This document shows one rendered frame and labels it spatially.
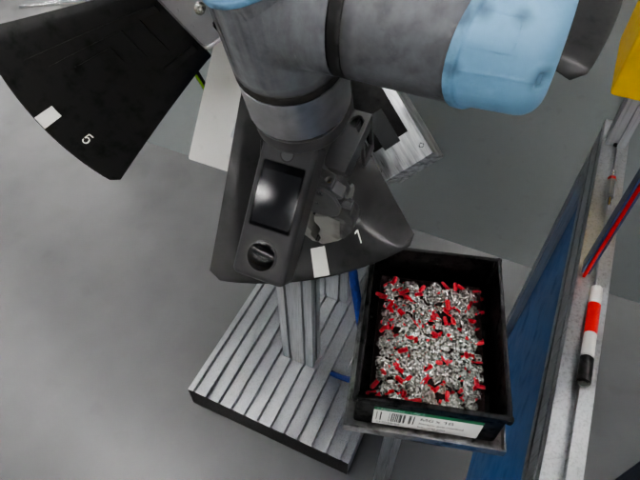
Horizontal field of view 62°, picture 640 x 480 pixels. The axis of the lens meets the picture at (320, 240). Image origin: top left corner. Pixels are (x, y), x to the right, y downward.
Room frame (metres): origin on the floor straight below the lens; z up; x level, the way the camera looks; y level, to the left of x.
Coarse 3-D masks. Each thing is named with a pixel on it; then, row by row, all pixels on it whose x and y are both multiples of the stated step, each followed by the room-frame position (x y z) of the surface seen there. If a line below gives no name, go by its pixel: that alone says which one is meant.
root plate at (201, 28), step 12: (168, 0) 0.59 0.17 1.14; (180, 0) 0.59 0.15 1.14; (192, 0) 0.59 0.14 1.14; (180, 12) 0.59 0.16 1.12; (192, 12) 0.59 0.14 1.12; (180, 24) 0.59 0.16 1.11; (192, 24) 0.59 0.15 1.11; (204, 24) 0.59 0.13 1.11; (192, 36) 0.59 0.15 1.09; (204, 36) 0.59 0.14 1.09; (216, 36) 0.59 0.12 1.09; (204, 48) 0.59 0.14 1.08
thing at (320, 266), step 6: (324, 246) 0.37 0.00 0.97; (312, 252) 0.36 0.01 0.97; (318, 252) 0.36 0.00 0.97; (324, 252) 0.37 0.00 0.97; (312, 258) 0.36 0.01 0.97; (318, 258) 0.36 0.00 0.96; (324, 258) 0.36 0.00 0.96; (312, 264) 0.35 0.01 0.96; (318, 264) 0.36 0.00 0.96; (324, 264) 0.36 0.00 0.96; (318, 270) 0.35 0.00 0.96; (324, 270) 0.35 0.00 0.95; (318, 276) 0.35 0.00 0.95
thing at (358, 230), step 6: (354, 228) 0.39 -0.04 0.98; (360, 228) 0.39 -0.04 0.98; (354, 234) 0.39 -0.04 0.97; (360, 234) 0.39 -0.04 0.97; (366, 234) 0.39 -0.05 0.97; (354, 240) 0.38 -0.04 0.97; (360, 240) 0.38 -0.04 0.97; (366, 240) 0.38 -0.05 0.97; (354, 246) 0.38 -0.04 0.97; (360, 246) 0.38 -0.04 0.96; (366, 246) 0.38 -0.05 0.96
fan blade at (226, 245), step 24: (240, 96) 0.47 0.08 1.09; (240, 120) 0.45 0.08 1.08; (240, 144) 0.43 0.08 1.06; (240, 168) 0.42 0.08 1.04; (360, 168) 0.45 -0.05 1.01; (240, 192) 0.40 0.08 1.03; (360, 192) 0.43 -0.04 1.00; (384, 192) 0.43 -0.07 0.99; (240, 216) 0.38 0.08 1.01; (360, 216) 0.40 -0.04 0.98; (384, 216) 0.41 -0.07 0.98; (216, 240) 0.36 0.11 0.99; (384, 240) 0.39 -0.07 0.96; (408, 240) 0.39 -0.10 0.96; (216, 264) 0.35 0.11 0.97; (336, 264) 0.36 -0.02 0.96; (360, 264) 0.36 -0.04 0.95
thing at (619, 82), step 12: (636, 12) 0.73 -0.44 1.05; (636, 24) 0.68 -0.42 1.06; (624, 36) 0.75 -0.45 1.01; (636, 36) 0.64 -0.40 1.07; (624, 48) 0.69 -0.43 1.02; (636, 48) 0.63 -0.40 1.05; (624, 60) 0.64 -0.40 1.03; (636, 60) 0.63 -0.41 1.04; (624, 72) 0.63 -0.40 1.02; (636, 72) 0.63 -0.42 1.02; (612, 84) 0.65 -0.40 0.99; (624, 84) 0.63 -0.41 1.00; (636, 84) 0.62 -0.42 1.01; (624, 96) 0.63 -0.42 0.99; (636, 96) 0.62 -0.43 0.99
